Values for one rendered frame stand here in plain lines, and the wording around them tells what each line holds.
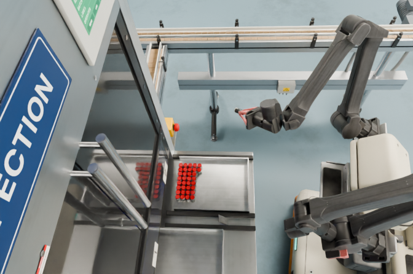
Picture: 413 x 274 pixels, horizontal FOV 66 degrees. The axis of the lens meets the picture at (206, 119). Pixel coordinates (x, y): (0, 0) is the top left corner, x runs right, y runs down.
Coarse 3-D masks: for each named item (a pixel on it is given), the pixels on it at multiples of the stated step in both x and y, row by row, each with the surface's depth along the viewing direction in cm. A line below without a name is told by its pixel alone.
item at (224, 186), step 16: (192, 160) 159; (208, 160) 159; (224, 160) 158; (240, 160) 157; (208, 176) 154; (224, 176) 154; (240, 176) 153; (208, 192) 150; (224, 192) 149; (240, 192) 149; (176, 208) 143; (192, 208) 143; (208, 208) 146; (224, 208) 145; (240, 208) 145
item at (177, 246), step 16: (160, 240) 140; (176, 240) 139; (192, 240) 139; (208, 240) 138; (160, 256) 136; (176, 256) 136; (192, 256) 135; (208, 256) 135; (160, 272) 133; (176, 272) 132; (192, 272) 132; (208, 272) 132
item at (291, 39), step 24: (312, 24) 194; (144, 48) 202; (168, 48) 201; (192, 48) 200; (216, 48) 199; (240, 48) 198; (264, 48) 197; (288, 48) 196; (312, 48) 194; (384, 48) 192; (408, 48) 192
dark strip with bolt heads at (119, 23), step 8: (120, 16) 84; (120, 24) 84; (120, 32) 84; (128, 40) 91; (128, 48) 91; (128, 56) 92; (136, 64) 99; (136, 72) 99; (136, 80) 101; (144, 88) 108; (144, 96) 108; (152, 104) 120; (152, 112) 120; (152, 120) 121; (168, 152) 149
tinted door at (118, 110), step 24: (120, 48) 86; (120, 72) 87; (96, 96) 71; (120, 96) 87; (96, 120) 71; (120, 120) 87; (144, 120) 111; (120, 144) 87; (144, 144) 111; (144, 168) 111; (144, 192) 112; (144, 216) 112
